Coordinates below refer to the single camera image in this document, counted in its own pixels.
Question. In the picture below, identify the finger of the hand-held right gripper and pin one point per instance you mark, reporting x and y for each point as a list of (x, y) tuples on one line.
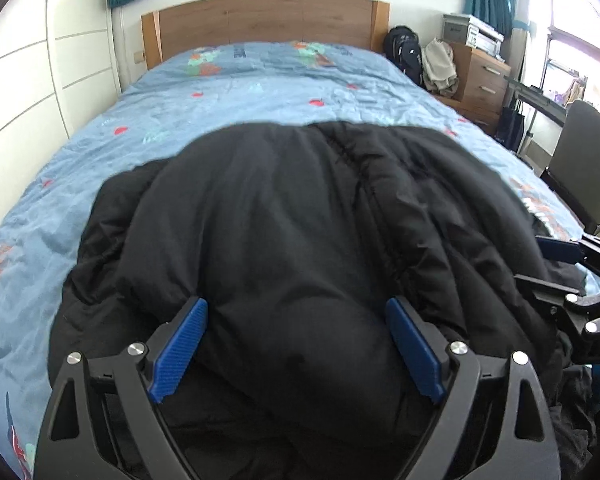
[(555, 249), (550, 295)]

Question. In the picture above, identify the white printer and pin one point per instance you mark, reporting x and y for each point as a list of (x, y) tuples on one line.
[(472, 32)]

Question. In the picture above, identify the black puffer coat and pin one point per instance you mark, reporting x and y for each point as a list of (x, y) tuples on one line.
[(290, 240)]

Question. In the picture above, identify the black backpack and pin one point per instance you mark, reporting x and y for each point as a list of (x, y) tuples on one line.
[(402, 52)]

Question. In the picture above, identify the wooden headboard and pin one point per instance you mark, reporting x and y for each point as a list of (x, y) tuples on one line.
[(265, 22)]

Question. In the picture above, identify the window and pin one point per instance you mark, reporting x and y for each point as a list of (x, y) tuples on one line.
[(575, 25)]

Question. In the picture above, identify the glass desk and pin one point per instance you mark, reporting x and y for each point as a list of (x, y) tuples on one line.
[(540, 102)]

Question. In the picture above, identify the bed with blue duvet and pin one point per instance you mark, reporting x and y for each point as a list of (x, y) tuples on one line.
[(220, 95)]

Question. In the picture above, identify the wooden nightstand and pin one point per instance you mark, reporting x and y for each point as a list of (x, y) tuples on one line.
[(485, 85)]

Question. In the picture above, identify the dark office chair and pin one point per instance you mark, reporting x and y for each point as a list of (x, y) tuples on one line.
[(587, 155)]

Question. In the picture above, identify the wall socket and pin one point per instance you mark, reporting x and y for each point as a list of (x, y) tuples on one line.
[(138, 56)]

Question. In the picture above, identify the dark hanging bag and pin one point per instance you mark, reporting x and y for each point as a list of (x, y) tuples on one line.
[(510, 127)]

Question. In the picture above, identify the white wardrobe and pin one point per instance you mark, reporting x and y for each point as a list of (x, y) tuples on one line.
[(35, 70)]

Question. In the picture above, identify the beige garment on nightstand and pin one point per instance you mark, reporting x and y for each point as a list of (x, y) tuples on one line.
[(437, 67)]

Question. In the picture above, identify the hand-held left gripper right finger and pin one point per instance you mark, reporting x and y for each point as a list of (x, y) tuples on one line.
[(415, 350)]

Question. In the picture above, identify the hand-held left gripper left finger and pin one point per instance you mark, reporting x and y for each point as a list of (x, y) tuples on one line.
[(177, 345)]

